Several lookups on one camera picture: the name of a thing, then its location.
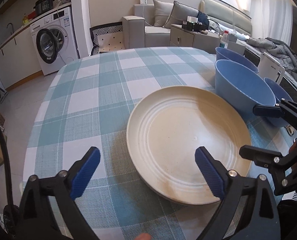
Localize cream plate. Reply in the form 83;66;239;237
126;86;251;205

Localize white kitchen counter cabinet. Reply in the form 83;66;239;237
0;26;43;91

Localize black kitchen faucet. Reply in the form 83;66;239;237
6;22;14;35

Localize person's left hand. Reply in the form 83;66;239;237
134;233;152;240

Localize small blue bowl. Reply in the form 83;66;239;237
264;77;293;128

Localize large blue bowl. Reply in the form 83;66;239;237
215;60;276;121

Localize grey crumpled blanket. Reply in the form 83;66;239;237
246;37;297;82

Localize far blue bowl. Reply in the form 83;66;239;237
215;47;259;74

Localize clear water bottle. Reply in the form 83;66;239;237
219;30;229;48

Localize white curtain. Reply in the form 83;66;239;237
250;0;293;45

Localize teal checked tablecloth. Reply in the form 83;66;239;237
22;46;295;240

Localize grey side cabinet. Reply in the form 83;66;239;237
170;24;220;54

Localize black box on cabinet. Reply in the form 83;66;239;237
181;16;208;32

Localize dark grey cushion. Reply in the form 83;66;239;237
163;1;199;29

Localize light grey cushion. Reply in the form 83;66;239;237
153;0;173;27

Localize grey sofa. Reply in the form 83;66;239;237
122;4;170;49

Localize white washing machine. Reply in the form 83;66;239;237
30;6;80;75

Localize yellow oil bottle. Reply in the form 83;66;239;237
22;15;29;25

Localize black pressure cooker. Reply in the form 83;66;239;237
34;0;54;16

